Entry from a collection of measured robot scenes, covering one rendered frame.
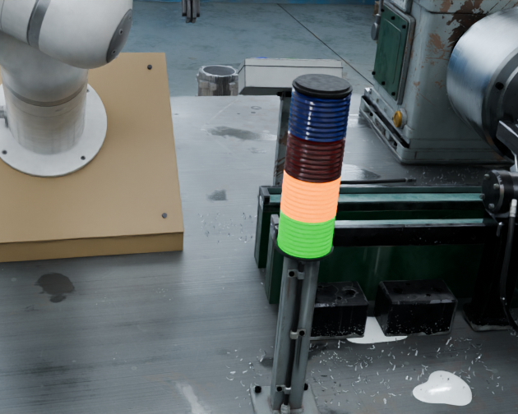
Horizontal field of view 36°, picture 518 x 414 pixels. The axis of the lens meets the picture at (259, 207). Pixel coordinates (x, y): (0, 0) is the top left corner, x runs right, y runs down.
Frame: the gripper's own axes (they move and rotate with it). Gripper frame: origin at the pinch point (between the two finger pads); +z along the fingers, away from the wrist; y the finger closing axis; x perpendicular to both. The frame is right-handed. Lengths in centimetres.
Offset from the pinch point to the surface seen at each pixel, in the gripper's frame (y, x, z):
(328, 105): 7, -59, 26
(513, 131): 49, -18, 23
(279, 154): 16.0, 4.6, 24.2
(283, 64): 15.1, -3.6, 9.8
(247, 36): 82, 419, -100
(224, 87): 38, 228, -29
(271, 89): 13.4, -1.9, 13.8
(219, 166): 8.0, 26.5, 24.5
